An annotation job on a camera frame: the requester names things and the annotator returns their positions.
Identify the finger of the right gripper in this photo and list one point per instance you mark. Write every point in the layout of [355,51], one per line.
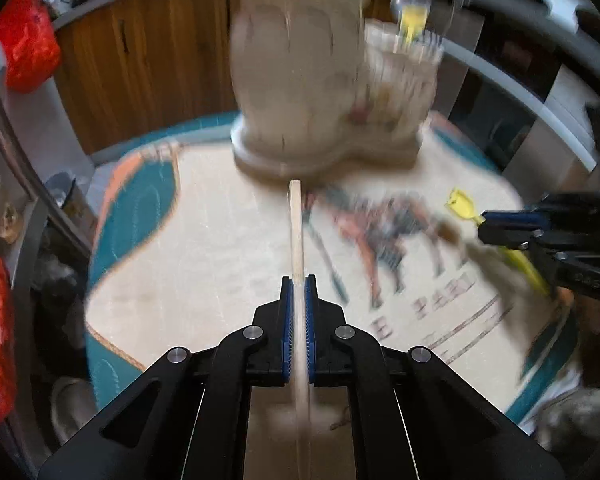
[516,219]
[505,237]

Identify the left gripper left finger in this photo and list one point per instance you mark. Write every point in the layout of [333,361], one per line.
[186,416]

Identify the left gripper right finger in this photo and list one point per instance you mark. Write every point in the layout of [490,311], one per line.
[412,416]

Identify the wooden chopstick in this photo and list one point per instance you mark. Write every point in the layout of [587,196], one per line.
[299,377]

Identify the wooden kitchen cabinet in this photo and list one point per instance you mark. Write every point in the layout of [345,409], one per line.
[131,67]

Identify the person's left hand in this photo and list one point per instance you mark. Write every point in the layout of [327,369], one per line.
[587,310]

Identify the quilted horse print table mat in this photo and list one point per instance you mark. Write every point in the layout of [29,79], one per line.
[189,243]

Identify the cream floral ceramic utensil holder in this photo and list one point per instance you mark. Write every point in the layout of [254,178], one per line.
[316,83]

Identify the red plastic bag hanging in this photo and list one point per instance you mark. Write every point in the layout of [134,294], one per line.
[31,50]

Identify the stainless oven door handle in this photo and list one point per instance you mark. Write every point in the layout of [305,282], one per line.
[516,91]

